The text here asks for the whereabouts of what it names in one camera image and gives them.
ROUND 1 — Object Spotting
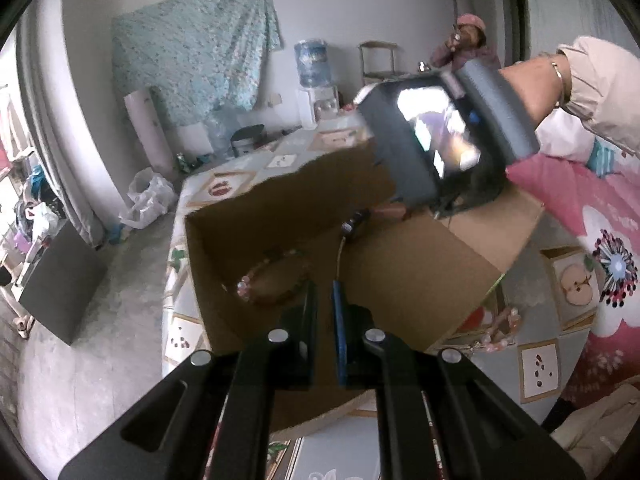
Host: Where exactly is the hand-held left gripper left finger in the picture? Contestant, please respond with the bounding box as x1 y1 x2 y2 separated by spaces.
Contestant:
57 280 321 480

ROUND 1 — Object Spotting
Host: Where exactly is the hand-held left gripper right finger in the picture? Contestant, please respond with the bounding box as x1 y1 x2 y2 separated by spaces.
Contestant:
331 280 586 480

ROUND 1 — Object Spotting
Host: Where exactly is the brown bead bracelet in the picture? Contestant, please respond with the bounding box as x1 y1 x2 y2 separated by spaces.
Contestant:
235 250 313 306

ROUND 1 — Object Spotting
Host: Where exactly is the cardboard box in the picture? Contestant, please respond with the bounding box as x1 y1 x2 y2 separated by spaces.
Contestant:
184 137 546 436

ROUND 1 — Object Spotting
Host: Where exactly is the pink bead bracelet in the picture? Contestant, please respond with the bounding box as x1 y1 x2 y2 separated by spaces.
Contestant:
470 307 523 356

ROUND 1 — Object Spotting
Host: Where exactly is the person's right forearm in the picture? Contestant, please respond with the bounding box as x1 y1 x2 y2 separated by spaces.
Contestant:
500 35 640 153

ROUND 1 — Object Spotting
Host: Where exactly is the white water dispenser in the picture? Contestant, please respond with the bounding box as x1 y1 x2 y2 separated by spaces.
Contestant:
299 85 340 131

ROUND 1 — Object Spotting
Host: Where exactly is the wooden rack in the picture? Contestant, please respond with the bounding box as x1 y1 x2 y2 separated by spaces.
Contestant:
358 41 401 86

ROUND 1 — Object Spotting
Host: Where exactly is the blue water bottle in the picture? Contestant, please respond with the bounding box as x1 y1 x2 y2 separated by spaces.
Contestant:
293 38 333 88

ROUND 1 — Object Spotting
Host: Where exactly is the black bucket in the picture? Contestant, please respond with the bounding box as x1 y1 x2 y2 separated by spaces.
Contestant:
231 124 266 158

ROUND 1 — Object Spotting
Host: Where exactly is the white fleece blanket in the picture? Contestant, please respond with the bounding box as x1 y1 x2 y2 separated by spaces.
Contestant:
535 107 626 161

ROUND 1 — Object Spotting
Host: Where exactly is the silver wrist bangle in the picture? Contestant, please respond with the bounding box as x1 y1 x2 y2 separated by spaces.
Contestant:
550 57 573 108

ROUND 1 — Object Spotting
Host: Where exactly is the pink floral blanket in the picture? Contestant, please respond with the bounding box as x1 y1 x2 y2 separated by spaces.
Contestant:
505 152 640 411

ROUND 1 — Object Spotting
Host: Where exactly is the clear plastic water jug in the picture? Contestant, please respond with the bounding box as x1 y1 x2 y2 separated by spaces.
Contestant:
205 110 236 156

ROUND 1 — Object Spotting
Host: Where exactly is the teal striped cloth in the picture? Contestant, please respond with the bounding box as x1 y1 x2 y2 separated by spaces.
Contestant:
587 140 621 176

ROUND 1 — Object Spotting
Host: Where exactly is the white plastic bag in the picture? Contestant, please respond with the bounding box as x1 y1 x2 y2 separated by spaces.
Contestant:
119 167 178 231

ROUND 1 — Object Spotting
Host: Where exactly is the grey cabinet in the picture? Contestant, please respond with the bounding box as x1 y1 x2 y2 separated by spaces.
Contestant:
17 217 108 346

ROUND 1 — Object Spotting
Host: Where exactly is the white paper roll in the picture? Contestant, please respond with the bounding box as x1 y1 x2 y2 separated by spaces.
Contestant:
125 87 173 173

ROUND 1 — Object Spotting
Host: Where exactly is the beige cloth pile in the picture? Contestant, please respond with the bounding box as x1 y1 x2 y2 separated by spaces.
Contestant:
550 385 640 466

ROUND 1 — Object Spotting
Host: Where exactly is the pile of bags and clothes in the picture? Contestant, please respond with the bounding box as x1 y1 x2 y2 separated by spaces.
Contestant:
12 160 68 256

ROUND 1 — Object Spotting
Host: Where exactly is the grey curtain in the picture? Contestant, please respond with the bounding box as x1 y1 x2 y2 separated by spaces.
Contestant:
15 10 106 246

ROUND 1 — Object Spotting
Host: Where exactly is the door frame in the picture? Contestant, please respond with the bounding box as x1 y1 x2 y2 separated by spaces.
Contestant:
495 0 531 63

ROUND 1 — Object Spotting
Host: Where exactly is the teal wall cloth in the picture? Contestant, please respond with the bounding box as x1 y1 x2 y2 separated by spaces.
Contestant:
111 0 283 128

